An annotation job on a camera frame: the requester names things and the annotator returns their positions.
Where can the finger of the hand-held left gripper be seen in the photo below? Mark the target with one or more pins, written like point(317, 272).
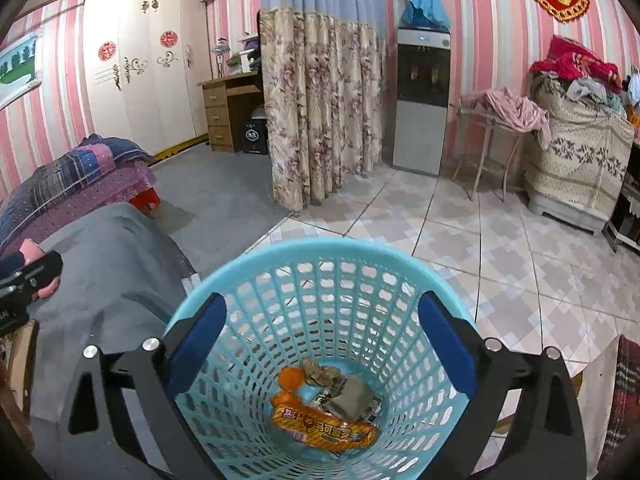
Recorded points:
point(37, 270)
point(11, 262)

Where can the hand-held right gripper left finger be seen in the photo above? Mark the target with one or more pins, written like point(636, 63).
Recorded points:
point(197, 345)

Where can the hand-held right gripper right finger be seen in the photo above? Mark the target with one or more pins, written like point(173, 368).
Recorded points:
point(447, 345)

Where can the orange peel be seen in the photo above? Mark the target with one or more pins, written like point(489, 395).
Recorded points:
point(284, 399)
point(290, 377)

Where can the torn brown paper piece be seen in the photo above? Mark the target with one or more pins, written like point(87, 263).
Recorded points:
point(352, 399)

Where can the grey blue snack packet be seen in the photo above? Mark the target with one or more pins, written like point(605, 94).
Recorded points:
point(317, 400)

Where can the orange sausage packet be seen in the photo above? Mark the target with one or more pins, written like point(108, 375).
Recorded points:
point(325, 427)

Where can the teal plastic basket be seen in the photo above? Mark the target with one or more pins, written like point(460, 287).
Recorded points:
point(320, 248)

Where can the cardboard box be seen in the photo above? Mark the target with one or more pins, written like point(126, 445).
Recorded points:
point(25, 355)

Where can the striped patchwork quilt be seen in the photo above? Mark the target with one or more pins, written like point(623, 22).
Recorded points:
point(65, 175)

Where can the red plastic stool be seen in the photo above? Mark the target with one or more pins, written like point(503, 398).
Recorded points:
point(145, 201)

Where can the metal rack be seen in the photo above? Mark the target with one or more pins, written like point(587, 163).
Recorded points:
point(480, 160)

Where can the red plaid cloth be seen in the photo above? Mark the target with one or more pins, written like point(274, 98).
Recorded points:
point(627, 400)

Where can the framed wedding photo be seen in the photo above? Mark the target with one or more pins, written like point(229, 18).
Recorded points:
point(15, 67)

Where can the white wardrobe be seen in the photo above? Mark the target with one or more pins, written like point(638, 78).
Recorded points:
point(145, 95)

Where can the water dispenser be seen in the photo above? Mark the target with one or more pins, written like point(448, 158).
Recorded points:
point(417, 135)

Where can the black box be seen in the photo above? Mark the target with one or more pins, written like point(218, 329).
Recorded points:
point(255, 135)

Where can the cloth covered washing machine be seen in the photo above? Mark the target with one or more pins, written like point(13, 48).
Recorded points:
point(575, 160)

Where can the wooden desk with drawers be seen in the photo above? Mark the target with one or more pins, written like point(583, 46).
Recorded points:
point(220, 110)

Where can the pink clothes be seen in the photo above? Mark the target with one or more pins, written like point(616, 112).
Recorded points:
point(510, 110)

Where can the blue floral curtain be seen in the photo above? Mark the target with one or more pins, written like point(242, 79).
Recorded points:
point(320, 100)

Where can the desk lamp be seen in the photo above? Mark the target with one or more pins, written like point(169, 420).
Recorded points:
point(220, 52)

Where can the white box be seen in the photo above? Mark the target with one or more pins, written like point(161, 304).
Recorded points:
point(246, 62)

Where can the red blanket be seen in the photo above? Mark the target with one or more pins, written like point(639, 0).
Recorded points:
point(575, 62)

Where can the blue cloth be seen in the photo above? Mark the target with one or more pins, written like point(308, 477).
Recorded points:
point(425, 12)

